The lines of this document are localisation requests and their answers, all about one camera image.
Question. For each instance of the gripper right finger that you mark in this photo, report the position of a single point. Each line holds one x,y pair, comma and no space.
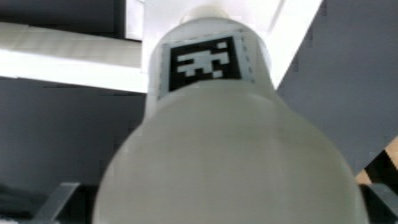
381,200

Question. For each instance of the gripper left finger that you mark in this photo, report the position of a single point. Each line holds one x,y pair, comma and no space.
68,205

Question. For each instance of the white lamp bulb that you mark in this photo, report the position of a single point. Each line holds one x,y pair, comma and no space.
226,162

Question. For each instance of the white front fence rail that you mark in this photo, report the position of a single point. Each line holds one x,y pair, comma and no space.
72,58

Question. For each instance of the white fence rail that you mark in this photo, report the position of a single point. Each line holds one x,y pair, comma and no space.
72,58
278,18

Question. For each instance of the white right fence rail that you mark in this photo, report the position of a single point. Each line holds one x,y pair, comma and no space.
278,18

